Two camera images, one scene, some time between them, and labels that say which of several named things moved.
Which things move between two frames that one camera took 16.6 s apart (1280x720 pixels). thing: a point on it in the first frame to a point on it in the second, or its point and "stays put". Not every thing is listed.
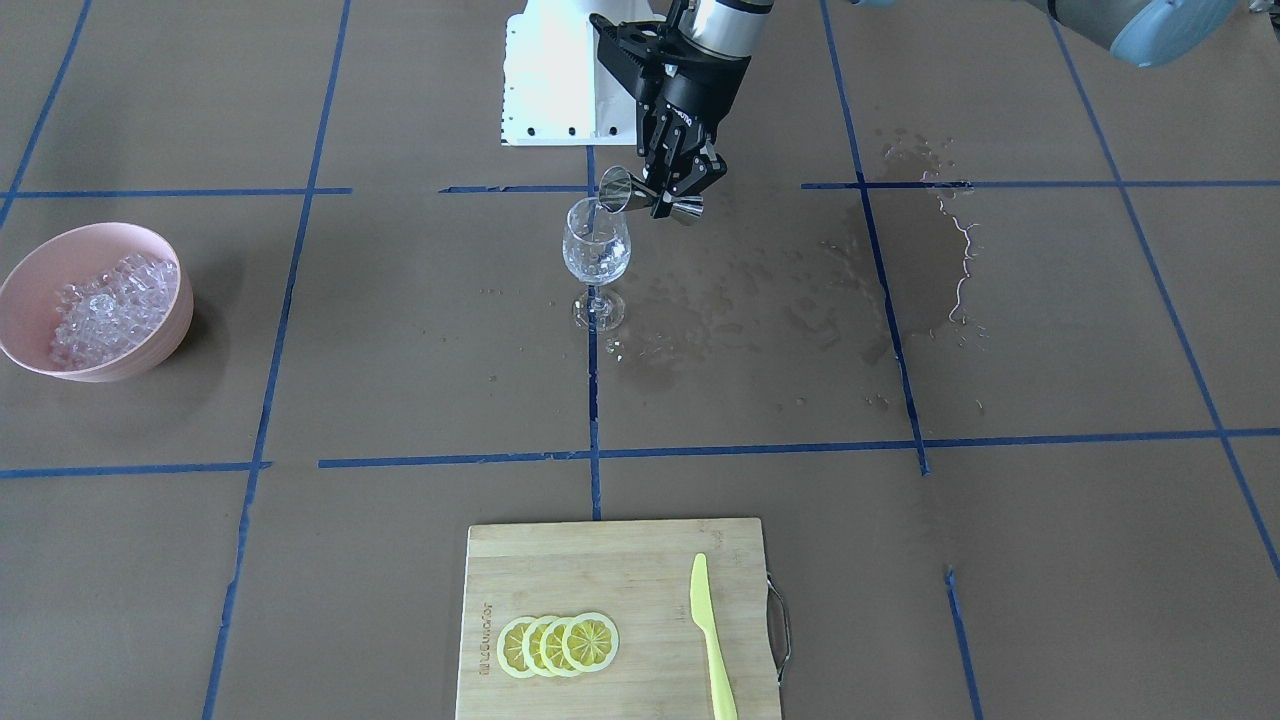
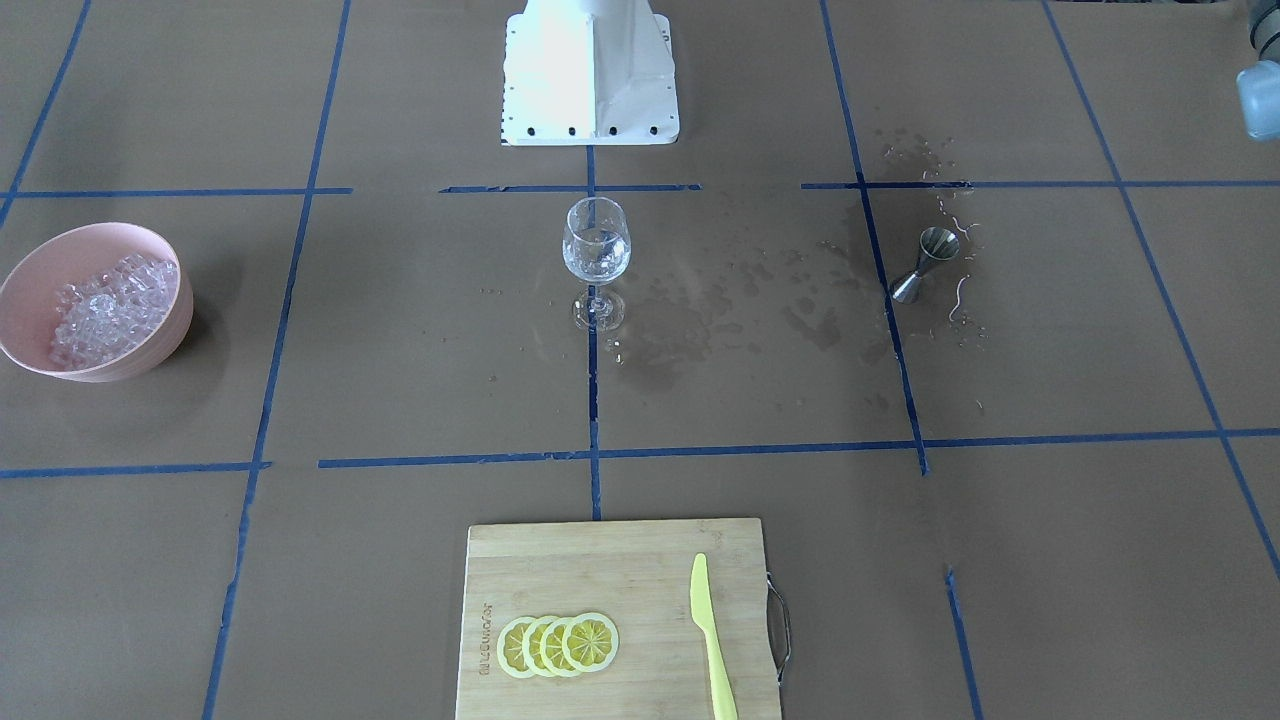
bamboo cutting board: x=637 y=574 stays put
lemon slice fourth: x=590 y=642 stays put
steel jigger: x=620 y=191 to x=937 y=243
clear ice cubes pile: x=109 y=314 stays put
